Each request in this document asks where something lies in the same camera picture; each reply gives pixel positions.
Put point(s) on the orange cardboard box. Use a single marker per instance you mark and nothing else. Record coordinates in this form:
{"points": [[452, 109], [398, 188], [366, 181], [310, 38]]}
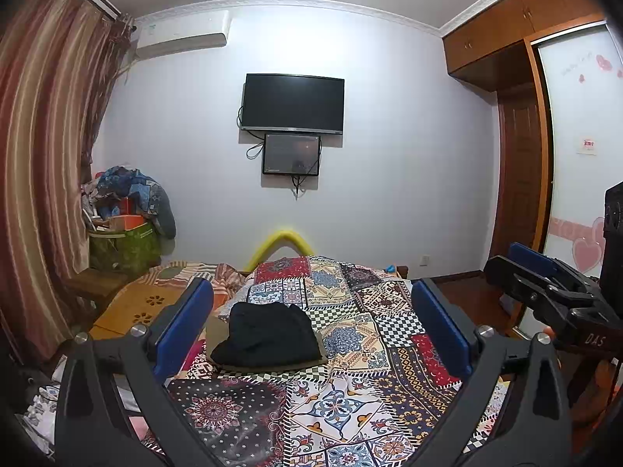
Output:
{"points": [[127, 221]]}

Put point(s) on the white air conditioner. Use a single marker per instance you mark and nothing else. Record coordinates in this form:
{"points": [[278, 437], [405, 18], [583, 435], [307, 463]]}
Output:
{"points": [[182, 34]]}

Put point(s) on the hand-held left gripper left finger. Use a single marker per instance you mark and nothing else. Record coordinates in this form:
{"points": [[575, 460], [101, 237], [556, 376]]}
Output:
{"points": [[192, 318]]}

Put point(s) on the person's right forearm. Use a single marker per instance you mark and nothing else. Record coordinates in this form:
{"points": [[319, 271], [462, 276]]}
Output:
{"points": [[601, 389]]}

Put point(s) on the orange striped quilt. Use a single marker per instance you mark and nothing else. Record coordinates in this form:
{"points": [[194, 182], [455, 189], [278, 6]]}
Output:
{"points": [[141, 301]]}

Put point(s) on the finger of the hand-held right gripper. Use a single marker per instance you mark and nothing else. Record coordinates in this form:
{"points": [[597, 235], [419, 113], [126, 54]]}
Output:
{"points": [[516, 279], [530, 255]]}

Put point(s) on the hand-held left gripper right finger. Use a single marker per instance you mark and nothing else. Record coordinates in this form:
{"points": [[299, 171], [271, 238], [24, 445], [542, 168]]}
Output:
{"points": [[438, 321]]}

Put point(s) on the small wall monitor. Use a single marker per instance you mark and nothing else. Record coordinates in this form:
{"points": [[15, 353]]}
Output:
{"points": [[291, 154]]}

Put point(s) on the white wall outlet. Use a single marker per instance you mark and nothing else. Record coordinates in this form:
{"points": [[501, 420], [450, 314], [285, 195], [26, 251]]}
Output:
{"points": [[425, 260]]}

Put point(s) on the khaki pants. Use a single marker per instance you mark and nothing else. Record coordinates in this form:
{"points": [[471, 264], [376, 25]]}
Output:
{"points": [[216, 326]]}

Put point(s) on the wooden overhead cabinet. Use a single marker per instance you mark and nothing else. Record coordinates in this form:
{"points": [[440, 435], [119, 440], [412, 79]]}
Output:
{"points": [[506, 34]]}

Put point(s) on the black wall television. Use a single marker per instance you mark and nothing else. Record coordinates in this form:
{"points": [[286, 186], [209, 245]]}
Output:
{"points": [[293, 103]]}

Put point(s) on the striped brown curtain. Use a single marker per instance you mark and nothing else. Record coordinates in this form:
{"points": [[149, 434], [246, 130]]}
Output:
{"points": [[44, 155]]}

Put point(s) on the black pants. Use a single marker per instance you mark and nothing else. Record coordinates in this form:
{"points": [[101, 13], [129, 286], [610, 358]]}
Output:
{"points": [[267, 335]]}

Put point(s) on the wooden room door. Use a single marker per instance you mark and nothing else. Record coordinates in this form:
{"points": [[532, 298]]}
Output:
{"points": [[518, 194]]}

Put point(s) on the wooden stool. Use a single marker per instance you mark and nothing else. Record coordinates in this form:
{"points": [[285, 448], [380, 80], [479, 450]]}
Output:
{"points": [[95, 284]]}

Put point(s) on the patchwork printed blanket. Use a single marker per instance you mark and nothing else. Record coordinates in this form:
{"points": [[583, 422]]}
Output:
{"points": [[350, 399]]}

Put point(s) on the paper note sticker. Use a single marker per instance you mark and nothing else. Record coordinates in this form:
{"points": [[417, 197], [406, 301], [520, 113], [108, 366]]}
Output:
{"points": [[587, 145]]}

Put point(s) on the white heart-print sliding door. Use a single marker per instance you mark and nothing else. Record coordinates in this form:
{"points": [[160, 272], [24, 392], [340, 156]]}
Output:
{"points": [[579, 194]]}

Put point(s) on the pile of clothes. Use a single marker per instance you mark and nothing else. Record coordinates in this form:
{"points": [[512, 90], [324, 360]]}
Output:
{"points": [[146, 189]]}

